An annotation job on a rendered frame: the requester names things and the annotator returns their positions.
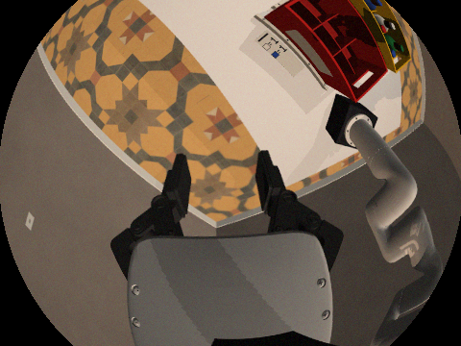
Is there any green bottle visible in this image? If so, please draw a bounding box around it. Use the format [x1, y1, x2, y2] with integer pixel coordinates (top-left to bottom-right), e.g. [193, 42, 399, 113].
[384, 34, 403, 52]

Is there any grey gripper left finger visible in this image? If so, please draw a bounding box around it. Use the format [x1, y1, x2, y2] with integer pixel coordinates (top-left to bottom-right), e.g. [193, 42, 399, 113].
[110, 154, 191, 280]

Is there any red crate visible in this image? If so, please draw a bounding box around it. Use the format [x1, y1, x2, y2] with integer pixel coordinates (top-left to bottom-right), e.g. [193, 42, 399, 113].
[264, 0, 388, 103]

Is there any white bottle with grey label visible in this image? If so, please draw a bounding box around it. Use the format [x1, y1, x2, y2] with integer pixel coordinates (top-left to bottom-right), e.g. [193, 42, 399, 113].
[373, 13, 396, 32]

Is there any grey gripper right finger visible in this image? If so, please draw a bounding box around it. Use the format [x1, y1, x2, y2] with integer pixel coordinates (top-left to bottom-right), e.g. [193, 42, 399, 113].
[255, 150, 344, 272]

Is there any beige paper strip with black bar and markings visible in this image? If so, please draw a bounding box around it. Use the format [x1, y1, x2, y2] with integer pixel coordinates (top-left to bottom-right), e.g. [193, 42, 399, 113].
[255, 30, 304, 77]

